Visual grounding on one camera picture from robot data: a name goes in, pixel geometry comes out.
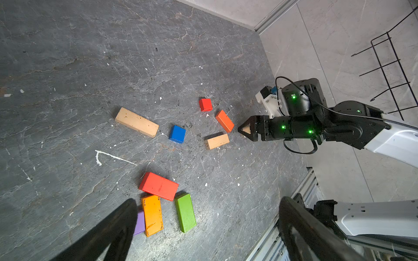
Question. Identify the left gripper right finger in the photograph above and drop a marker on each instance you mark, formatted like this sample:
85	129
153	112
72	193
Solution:
307	239

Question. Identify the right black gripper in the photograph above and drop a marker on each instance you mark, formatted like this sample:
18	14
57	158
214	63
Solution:
260	125

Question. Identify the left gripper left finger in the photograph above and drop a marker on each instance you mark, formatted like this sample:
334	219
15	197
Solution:
112	235

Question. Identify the orange-red wood block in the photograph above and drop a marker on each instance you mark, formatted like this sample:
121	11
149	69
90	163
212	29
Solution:
225	121

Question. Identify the orange-yellow wood block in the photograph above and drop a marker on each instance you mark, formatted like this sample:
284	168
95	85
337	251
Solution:
151	206

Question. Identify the long natural wood block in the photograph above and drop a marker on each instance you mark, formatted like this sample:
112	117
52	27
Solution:
136	122

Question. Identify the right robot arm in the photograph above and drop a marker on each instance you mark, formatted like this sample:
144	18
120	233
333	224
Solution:
299	111

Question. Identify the small purple block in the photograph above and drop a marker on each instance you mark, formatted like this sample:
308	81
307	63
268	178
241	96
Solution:
140	224

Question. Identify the small red cube block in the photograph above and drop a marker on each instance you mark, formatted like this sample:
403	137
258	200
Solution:
205	105

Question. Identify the red rectangular wood block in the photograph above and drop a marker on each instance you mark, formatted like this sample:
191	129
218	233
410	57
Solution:
159	186

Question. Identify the green wood block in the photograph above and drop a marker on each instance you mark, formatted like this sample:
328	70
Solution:
185	212

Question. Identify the small blue cube block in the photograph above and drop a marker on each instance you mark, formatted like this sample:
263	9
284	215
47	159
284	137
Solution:
177	134

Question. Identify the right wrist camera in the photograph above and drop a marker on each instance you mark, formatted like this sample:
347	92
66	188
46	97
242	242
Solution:
268	97

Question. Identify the black wire hook rack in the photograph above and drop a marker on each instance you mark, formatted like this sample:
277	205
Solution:
397	84

